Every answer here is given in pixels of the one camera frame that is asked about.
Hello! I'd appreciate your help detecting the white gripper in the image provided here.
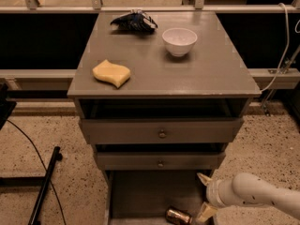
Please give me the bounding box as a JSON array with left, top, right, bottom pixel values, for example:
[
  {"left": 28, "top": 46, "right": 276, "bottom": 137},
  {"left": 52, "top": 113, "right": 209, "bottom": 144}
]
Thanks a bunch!
[{"left": 195, "top": 172, "right": 233, "bottom": 224}]

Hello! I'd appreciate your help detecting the orange soda can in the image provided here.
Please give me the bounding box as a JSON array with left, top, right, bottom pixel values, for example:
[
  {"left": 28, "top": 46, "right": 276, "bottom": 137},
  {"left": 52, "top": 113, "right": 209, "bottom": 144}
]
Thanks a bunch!
[{"left": 165, "top": 206, "right": 192, "bottom": 225}]

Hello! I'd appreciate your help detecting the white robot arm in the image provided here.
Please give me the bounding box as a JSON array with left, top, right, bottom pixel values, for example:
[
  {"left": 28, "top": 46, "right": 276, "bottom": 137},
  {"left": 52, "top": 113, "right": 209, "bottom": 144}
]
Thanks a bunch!
[{"left": 196, "top": 172, "right": 300, "bottom": 223}]

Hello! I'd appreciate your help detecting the bottom grey drawer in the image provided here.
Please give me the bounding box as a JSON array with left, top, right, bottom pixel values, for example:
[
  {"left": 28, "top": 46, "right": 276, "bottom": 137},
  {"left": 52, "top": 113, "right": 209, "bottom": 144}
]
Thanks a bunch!
[{"left": 103, "top": 171, "right": 215, "bottom": 225}]

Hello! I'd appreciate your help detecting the grey drawer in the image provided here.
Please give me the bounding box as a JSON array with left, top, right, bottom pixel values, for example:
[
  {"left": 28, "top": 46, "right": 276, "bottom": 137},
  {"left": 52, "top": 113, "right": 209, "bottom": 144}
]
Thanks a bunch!
[
  {"left": 80, "top": 118, "right": 243, "bottom": 144},
  {"left": 103, "top": 171, "right": 215, "bottom": 225},
  {"left": 95, "top": 152, "right": 225, "bottom": 171}
]

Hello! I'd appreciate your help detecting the grey drawer cabinet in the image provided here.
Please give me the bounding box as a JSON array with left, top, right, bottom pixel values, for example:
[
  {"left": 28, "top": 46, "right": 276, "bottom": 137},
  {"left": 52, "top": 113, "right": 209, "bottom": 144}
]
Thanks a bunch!
[{"left": 67, "top": 10, "right": 262, "bottom": 225}]

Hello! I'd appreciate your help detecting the middle grey drawer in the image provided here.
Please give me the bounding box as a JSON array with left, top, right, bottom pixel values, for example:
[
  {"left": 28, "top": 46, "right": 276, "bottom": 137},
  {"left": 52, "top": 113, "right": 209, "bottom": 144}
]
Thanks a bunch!
[{"left": 95, "top": 152, "right": 225, "bottom": 171}]

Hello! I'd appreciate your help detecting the top grey drawer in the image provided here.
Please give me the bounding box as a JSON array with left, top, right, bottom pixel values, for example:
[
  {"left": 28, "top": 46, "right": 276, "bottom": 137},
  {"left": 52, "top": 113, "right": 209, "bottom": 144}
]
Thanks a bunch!
[{"left": 80, "top": 118, "right": 243, "bottom": 144}]

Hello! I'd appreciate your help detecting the yellow sponge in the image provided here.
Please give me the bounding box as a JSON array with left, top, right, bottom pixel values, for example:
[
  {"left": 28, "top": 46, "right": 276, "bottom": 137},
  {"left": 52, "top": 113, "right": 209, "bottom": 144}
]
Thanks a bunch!
[{"left": 92, "top": 60, "right": 131, "bottom": 88}]

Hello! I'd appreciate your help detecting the black stand leg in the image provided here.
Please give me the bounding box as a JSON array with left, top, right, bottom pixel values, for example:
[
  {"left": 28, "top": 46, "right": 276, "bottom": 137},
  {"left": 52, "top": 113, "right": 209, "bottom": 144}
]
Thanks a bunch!
[{"left": 28, "top": 146, "right": 62, "bottom": 225}]

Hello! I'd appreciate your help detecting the white bowl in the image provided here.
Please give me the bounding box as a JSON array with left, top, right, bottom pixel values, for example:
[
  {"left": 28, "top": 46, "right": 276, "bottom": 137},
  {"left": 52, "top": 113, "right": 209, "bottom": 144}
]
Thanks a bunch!
[{"left": 162, "top": 28, "right": 198, "bottom": 57}]

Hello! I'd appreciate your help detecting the blue chip bag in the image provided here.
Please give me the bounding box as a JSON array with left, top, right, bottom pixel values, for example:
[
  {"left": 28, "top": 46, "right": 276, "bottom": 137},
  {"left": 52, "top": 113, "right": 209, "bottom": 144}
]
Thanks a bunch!
[{"left": 110, "top": 9, "right": 158, "bottom": 33}]

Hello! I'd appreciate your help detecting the black equipment at left edge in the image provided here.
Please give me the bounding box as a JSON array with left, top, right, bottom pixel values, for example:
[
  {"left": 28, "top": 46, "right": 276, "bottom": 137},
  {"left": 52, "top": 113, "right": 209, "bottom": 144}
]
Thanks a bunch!
[{"left": 0, "top": 82, "right": 16, "bottom": 130}]

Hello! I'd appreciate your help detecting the white hanging cable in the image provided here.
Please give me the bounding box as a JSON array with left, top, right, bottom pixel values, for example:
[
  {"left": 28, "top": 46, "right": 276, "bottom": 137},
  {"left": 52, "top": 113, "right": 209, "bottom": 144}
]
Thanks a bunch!
[{"left": 261, "top": 2, "right": 292, "bottom": 93}]

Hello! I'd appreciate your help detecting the black floor cable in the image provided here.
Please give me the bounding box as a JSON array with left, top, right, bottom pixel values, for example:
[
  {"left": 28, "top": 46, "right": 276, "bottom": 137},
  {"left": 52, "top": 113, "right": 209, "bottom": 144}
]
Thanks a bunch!
[{"left": 6, "top": 119, "right": 68, "bottom": 225}]

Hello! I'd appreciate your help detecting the metal railing frame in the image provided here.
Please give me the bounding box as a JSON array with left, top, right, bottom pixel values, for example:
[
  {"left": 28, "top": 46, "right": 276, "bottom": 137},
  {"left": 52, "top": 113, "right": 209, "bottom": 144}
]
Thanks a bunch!
[{"left": 1, "top": 0, "right": 299, "bottom": 91}]

